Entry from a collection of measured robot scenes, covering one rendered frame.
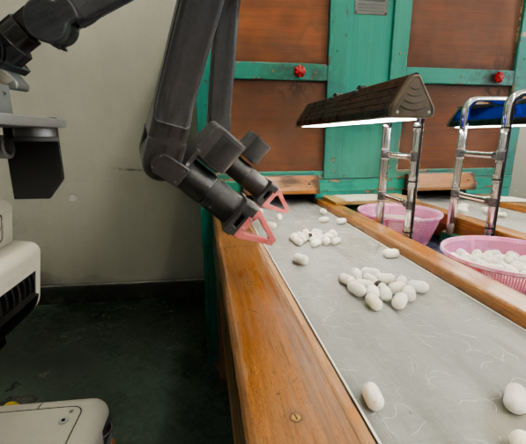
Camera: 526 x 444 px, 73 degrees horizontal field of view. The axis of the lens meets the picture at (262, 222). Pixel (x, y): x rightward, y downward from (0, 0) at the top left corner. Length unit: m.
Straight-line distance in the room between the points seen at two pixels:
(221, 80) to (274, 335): 0.61
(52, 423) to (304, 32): 1.45
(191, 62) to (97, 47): 1.76
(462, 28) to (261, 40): 0.80
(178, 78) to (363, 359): 0.44
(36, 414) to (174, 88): 0.97
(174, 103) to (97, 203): 1.79
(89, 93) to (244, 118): 1.12
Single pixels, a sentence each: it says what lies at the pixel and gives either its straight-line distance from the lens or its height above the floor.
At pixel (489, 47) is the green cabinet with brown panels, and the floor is 1.36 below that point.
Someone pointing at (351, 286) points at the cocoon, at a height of 0.76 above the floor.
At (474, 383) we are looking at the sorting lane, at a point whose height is 0.74.
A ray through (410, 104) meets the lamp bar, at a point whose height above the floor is 1.06.
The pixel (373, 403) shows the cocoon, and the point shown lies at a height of 0.75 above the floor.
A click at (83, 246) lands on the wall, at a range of 2.39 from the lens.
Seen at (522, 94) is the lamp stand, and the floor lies 1.11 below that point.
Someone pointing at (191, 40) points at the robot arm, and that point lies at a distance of 0.53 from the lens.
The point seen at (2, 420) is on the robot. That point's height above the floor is 0.28.
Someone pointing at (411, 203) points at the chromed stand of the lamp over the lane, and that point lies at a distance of 0.96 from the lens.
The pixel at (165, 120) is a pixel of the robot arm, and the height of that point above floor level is 1.03.
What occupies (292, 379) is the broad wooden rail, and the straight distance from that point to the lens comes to 0.40.
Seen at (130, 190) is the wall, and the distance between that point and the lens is 2.23.
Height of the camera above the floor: 1.01
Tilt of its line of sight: 14 degrees down
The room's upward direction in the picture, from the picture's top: straight up
